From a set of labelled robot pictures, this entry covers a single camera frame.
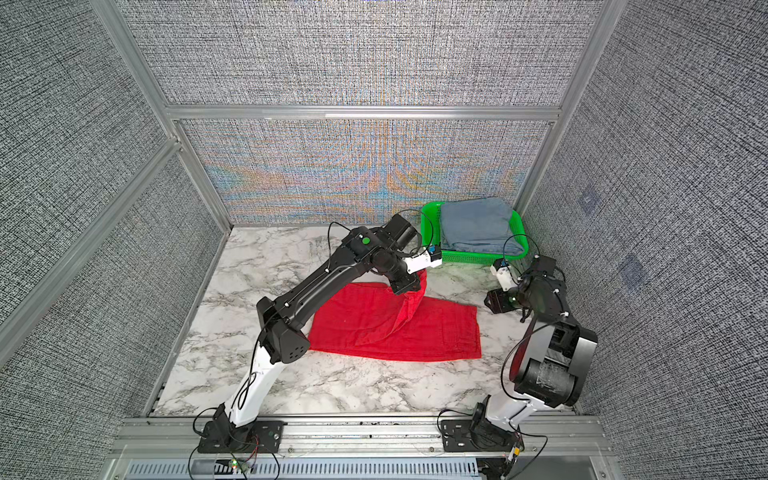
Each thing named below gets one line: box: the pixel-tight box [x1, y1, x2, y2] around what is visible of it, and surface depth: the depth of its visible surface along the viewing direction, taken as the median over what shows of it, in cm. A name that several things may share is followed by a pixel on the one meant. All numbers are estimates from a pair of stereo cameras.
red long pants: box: [309, 269, 482, 361], surface depth 89 cm
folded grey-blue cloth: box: [440, 198, 525, 255], surface depth 114 cm
